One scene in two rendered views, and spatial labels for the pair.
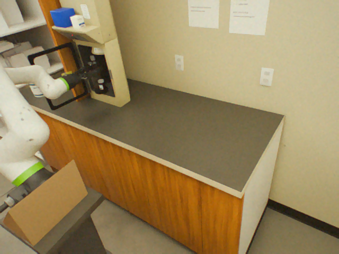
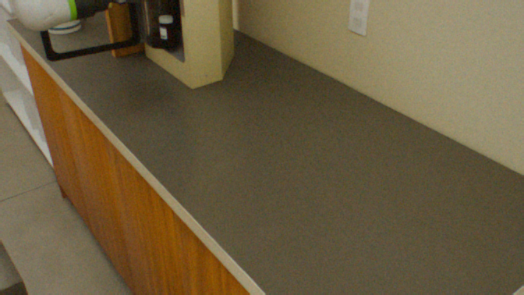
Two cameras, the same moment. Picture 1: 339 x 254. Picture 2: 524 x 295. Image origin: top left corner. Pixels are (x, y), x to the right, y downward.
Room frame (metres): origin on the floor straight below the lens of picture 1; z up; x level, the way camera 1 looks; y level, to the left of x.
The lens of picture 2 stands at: (0.30, -0.24, 1.65)
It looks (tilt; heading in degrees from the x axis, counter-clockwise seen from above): 33 degrees down; 14
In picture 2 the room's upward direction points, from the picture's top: straight up
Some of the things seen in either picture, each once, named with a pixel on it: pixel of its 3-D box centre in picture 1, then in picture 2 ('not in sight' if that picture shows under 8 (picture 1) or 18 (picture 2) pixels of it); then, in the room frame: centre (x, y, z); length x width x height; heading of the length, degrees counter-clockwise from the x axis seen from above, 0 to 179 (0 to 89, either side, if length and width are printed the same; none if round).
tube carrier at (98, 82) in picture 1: (97, 76); (159, 6); (1.72, 0.46, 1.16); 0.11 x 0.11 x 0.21
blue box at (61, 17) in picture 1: (64, 17); not in sight; (1.72, 0.55, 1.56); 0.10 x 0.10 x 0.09; 51
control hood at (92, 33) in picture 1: (78, 35); not in sight; (1.67, 0.49, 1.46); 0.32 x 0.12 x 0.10; 51
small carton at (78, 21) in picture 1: (78, 21); not in sight; (1.65, 0.46, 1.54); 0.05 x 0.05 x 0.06; 59
